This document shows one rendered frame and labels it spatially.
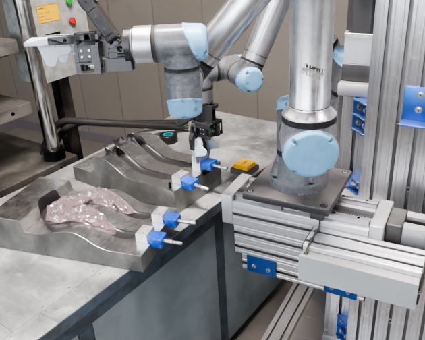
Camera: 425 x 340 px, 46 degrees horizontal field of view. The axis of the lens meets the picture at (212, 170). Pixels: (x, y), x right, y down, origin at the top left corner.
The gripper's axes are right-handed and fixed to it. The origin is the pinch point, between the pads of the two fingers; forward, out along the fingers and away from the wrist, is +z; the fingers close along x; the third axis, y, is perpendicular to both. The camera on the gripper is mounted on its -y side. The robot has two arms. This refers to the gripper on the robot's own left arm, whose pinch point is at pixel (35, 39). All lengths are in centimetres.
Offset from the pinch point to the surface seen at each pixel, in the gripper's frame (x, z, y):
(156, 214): 31, -16, 54
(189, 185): 46, -24, 50
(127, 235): 26, -7, 58
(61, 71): 114, 36, 20
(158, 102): 276, 20, 67
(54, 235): 22, 13, 55
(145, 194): 52, -9, 55
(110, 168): 59, 4, 48
